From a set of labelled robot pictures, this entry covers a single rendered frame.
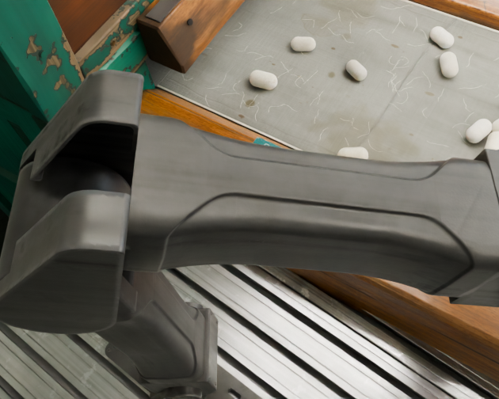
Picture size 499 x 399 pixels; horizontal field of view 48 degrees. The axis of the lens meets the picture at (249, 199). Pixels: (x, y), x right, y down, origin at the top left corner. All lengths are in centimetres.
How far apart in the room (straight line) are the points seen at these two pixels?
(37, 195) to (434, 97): 57
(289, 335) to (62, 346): 27
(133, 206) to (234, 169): 5
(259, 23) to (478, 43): 30
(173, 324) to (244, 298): 28
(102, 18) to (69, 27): 5
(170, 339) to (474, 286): 22
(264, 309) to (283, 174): 44
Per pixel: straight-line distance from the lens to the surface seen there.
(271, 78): 75
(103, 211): 23
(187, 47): 72
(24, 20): 60
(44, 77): 64
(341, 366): 67
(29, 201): 31
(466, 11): 86
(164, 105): 74
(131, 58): 73
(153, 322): 39
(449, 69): 78
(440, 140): 73
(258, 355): 68
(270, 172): 26
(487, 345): 61
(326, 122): 73
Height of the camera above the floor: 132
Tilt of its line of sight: 60 degrees down
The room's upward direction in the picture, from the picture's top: 10 degrees counter-clockwise
